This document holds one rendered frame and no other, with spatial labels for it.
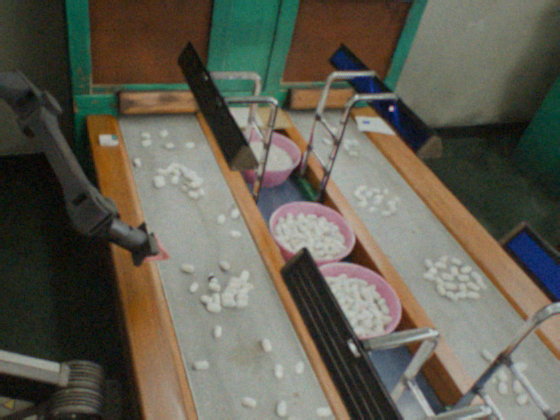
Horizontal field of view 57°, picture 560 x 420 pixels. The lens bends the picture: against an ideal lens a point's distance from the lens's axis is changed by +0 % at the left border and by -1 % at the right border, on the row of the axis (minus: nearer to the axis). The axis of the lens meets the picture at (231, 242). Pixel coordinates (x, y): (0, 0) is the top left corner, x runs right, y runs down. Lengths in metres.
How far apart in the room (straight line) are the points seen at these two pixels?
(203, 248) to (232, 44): 0.85
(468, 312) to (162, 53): 1.33
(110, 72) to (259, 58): 0.56
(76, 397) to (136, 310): 0.28
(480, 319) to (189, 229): 0.87
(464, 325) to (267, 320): 0.56
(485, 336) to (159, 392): 0.90
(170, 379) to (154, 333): 0.13
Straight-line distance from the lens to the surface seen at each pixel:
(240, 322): 1.33
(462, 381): 1.41
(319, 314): 0.94
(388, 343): 0.90
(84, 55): 1.93
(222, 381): 1.23
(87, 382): 1.17
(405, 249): 1.71
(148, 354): 1.22
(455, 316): 1.58
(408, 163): 2.09
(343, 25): 2.19
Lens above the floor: 1.78
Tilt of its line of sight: 43 degrees down
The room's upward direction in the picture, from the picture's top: 10 degrees clockwise
